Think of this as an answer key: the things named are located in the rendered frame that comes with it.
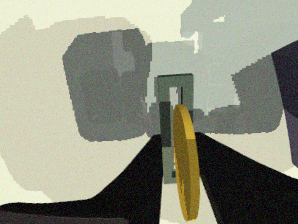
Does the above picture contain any gold coin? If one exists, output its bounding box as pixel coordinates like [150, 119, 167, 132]
[173, 104, 201, 221]

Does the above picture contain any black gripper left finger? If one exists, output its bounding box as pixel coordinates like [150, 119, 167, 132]
[0, 135, 164, 224]

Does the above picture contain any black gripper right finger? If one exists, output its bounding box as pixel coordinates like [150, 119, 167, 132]
[194, 132, 298, 224]

